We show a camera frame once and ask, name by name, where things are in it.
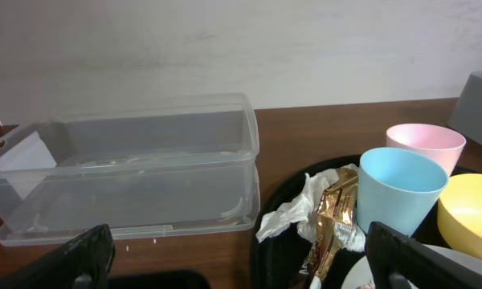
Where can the grey plate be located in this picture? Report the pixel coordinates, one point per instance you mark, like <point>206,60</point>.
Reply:
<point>360,277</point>

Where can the grey dishwasher rack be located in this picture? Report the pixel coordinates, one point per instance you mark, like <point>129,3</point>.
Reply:
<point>467,115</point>

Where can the pink plastic cup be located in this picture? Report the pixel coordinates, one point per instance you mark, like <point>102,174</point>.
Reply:
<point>440,144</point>

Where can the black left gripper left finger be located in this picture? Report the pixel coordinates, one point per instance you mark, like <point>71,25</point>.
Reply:
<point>82,262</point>

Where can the gold snack wrapper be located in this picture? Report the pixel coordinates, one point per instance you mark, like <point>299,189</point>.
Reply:
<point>335,224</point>

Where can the clear plastic waste bin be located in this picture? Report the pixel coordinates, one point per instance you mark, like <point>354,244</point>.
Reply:
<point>181,166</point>

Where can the yellow plastic bowl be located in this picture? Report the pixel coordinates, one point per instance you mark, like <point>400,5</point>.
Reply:
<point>459,216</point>

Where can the light blue plastic cup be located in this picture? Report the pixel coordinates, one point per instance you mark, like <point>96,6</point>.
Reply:
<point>398,188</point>

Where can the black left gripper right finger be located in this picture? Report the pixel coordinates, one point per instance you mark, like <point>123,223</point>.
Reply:
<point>397,261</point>

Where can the white napkin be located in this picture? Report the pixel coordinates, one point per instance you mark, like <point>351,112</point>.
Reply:
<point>302,209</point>

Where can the round black tray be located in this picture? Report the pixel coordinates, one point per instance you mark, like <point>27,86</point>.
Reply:
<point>275,262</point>

